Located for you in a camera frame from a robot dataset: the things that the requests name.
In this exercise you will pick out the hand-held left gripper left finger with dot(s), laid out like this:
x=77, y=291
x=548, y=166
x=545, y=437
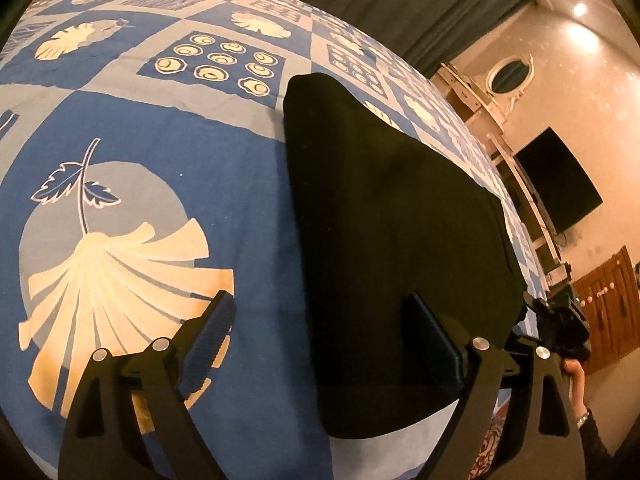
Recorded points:
x=210, y=340

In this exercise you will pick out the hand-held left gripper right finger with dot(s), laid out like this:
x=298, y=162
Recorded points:
x=435, y=345

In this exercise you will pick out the black pants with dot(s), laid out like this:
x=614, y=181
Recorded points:
x=390, y=220

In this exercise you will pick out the person's right forearm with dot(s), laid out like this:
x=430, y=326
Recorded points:
x=595, y=437

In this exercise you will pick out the person's right hand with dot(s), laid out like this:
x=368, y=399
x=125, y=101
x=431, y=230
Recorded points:
x=575, y=380

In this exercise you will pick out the brown wooden door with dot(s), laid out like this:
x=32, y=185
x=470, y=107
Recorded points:
x=610, y=305

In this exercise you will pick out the silver wristwatch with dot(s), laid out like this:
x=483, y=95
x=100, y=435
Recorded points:
x=582, y=417

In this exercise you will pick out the patterned red rug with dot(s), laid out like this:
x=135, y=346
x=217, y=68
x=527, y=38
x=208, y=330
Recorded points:
x=492, y=447

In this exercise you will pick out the blue printed blanket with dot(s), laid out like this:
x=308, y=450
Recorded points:
x=160, y=170

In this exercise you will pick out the oval white-framed mirror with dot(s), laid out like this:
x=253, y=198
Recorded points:
x=510, y=75

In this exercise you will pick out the round ceiling spotlight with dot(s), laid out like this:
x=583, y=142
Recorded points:
x=580, y=8

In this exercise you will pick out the dark green curtain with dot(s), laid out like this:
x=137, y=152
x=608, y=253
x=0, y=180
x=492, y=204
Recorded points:
x=400, y=0

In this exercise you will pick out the black wall television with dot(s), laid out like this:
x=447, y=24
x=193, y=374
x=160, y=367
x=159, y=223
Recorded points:
x=557, y=180

